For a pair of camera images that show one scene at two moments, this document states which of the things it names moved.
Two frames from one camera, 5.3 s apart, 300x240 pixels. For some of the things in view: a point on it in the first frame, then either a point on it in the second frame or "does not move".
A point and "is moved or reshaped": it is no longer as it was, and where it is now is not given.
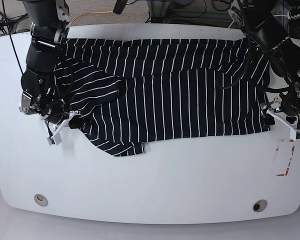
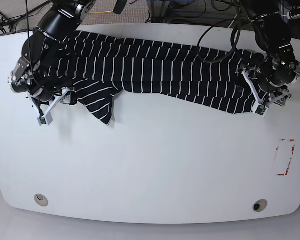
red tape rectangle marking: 287,166 does not move
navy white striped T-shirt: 127,92 is moved or reshaped
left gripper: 54,112 → 24,79
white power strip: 290,16 does not move
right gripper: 291,103 → 282,68
